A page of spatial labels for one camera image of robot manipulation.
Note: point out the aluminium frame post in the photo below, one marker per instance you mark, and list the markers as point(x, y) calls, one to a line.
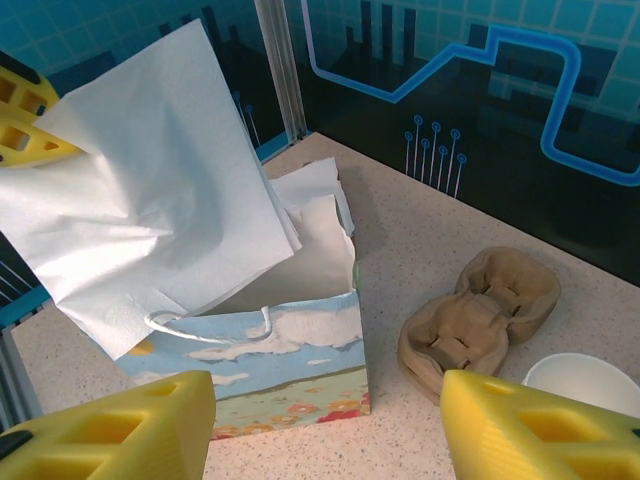
point(282, 75)

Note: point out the stack of white paper cups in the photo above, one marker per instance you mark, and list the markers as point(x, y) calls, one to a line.
point(575, 372)

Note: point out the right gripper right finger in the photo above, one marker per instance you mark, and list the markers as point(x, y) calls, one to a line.
point(550, 440)

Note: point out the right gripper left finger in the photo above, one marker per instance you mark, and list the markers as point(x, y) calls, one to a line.
point(100, 435)

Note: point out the paper gift bag with landscape print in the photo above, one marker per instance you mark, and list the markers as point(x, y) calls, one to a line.
point(300, 375)

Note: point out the white paper napkin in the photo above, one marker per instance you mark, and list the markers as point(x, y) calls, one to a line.
point(150, 175)

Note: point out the stack of pulp cup carriers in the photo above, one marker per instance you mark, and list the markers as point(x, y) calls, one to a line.
point(475, 310)

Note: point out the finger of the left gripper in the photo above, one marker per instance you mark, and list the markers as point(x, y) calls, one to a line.
point(30, 120)

